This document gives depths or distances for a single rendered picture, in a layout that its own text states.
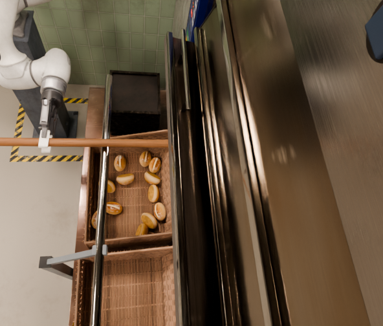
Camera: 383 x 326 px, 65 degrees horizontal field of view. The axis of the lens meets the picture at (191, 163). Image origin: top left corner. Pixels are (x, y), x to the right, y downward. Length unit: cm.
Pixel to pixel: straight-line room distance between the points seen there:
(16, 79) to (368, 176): 127
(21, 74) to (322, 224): 120
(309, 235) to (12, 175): 230
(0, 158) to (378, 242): 251
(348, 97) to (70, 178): 221
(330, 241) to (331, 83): 21
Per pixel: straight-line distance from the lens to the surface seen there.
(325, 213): 46
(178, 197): 82
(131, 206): 170
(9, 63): 138
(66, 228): 232
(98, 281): 105
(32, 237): 237
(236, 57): 71
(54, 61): 134
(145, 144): 114
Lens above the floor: 221
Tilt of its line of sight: 63 degrees down
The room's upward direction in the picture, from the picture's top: 20 degrees clockwise
